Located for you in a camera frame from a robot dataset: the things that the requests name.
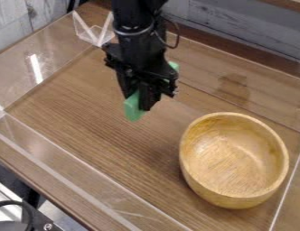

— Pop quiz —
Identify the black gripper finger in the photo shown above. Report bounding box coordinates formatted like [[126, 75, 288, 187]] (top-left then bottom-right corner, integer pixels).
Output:
[[139, 82, 161, 111], [117, 68, 139, 98]]

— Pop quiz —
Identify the black metal mount with screw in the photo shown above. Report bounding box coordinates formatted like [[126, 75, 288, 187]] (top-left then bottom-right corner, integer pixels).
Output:
[[20, 201, 65, 231]]

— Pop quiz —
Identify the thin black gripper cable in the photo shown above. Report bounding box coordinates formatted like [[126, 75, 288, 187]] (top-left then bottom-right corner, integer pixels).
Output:
[[154, 16, 181, 50]]

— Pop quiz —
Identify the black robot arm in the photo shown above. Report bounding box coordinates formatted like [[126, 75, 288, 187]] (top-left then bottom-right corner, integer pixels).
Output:
[[102, 0, 181, 111]]

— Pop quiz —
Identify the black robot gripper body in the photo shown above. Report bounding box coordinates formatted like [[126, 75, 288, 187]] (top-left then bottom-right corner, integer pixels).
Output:
[[102, 26, 181, 98]]

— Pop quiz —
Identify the light brown wooden bowl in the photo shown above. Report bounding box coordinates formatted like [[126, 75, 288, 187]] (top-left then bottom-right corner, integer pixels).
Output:
[[180, 112, 290, 209]]

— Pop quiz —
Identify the black cable bottom left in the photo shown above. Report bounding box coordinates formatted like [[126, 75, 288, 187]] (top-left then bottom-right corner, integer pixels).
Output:
[[0, 199, 37, 231]]

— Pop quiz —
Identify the clear acrylic corner bracket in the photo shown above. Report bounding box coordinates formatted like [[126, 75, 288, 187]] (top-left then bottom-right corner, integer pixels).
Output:
[[73, 12, 115, 48]]

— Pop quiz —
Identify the green rectangular block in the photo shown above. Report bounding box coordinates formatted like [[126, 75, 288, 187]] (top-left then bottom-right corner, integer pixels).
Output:
[[123, 61, 180, 121]]

